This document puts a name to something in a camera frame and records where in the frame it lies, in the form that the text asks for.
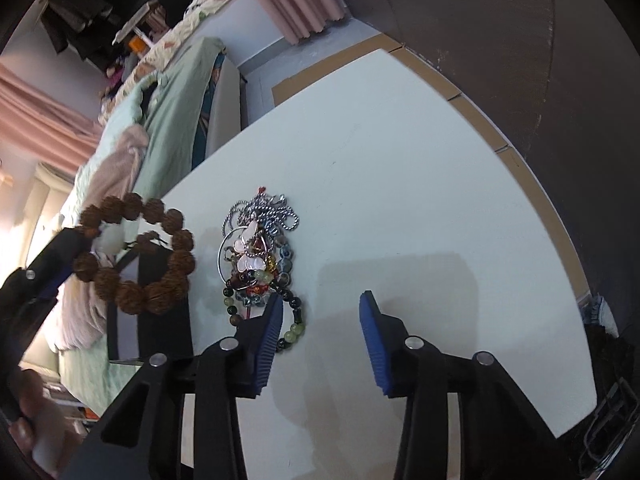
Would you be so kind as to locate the floral quilt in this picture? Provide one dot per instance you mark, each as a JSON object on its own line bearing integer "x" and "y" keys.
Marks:
{"x": 165, "y": 45}

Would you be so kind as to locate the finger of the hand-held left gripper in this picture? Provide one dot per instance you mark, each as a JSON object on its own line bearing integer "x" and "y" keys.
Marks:
{"x": 60, "y": 255}

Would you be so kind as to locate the white mattress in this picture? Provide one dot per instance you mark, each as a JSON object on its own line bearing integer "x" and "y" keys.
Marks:
{"x": 225, "y": 105}

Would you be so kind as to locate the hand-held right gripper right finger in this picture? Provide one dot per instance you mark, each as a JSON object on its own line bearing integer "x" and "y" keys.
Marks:
{"x": 375, "y": 345}

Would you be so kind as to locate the blue cloth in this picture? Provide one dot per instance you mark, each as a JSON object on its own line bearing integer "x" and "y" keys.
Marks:
{"x": 597, "y": 312}

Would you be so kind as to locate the thin silver hoop bangle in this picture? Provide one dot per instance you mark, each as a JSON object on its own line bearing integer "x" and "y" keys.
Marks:
{"x": 220, "y": 256}

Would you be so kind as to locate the small white table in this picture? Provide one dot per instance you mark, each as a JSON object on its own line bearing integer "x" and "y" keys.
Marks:
{"x": 135, "y": 22}

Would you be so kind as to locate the pink butterfly pendant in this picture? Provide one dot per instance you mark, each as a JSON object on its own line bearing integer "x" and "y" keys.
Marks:
{"x": 250, "y": 252}

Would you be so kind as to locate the bed with green blanket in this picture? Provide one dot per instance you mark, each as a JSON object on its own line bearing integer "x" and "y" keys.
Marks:
{"x": 175, "y": 110}

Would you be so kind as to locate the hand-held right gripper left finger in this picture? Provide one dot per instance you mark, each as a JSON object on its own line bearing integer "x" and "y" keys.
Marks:
{"x": 267, "y": 345}

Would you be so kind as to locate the person's left hand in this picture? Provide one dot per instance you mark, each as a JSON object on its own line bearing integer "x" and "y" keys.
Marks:
{"x": 35, "y": 425}

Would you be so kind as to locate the dark hanging clothes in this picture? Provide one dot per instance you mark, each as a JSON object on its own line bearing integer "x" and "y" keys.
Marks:
{"x": 80, "y": 10}

